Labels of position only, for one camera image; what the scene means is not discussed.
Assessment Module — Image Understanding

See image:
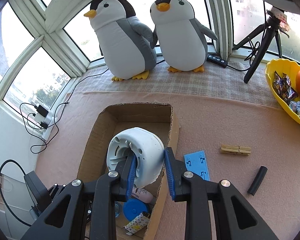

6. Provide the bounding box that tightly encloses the black cylinder tube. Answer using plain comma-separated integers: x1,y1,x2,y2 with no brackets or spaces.
247,166,268,196

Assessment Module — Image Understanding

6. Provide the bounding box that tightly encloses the blue round tape measure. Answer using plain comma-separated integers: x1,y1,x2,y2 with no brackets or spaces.
123,198,150,221

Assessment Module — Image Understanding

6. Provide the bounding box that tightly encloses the brown cardboard box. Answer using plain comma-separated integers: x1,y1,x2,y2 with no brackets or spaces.
77,102,179,239

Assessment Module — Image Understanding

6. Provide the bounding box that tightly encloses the pink lotion bottle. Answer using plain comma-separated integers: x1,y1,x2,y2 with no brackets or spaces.
132,187,155,204

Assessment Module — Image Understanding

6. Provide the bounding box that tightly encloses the patterned white lighter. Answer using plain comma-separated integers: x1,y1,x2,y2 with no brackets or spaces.
123,211,151,236

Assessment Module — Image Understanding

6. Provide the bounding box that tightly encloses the wooden clothespin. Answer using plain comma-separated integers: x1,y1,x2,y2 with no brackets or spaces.
220,144,251,155

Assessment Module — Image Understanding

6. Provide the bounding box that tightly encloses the white travel adapter plug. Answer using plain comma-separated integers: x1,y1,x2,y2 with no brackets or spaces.
107,127,164,188

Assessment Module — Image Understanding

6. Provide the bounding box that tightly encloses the blue clear small bottle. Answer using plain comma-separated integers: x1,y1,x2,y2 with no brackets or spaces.
114,202,122,218

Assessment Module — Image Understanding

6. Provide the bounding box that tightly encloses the blue plastic phone stand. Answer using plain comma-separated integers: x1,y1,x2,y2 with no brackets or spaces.
184,151,210,181

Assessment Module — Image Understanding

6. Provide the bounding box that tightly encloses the pink towel mat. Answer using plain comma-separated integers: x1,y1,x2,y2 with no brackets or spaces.
36,92,300,239

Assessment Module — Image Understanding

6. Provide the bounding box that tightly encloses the white power strip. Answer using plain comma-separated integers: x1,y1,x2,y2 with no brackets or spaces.
34,111,54,142

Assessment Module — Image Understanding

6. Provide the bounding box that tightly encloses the checkered grey cloth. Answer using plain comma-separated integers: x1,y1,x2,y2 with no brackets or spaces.
75,60,280,108

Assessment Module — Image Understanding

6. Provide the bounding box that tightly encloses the wrapped candies pile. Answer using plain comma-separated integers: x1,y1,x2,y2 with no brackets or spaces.
272,71,300,118

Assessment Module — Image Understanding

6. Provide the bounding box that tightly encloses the black inline remote control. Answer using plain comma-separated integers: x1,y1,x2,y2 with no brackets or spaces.
206,54,228,68

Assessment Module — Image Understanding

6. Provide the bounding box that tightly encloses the yellow fruit bowl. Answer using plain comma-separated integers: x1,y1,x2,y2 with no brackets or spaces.
265,59,300,124

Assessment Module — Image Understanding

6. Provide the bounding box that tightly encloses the large penguin plush toy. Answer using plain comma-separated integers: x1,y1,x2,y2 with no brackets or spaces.
84,0,157,81

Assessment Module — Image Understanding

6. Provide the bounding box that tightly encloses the small penguin plush toy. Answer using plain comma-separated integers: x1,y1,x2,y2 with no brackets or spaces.
150,0,218,73

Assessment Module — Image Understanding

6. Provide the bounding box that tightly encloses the black tripod stand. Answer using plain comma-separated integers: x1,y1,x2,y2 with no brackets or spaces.
232,6,290,83

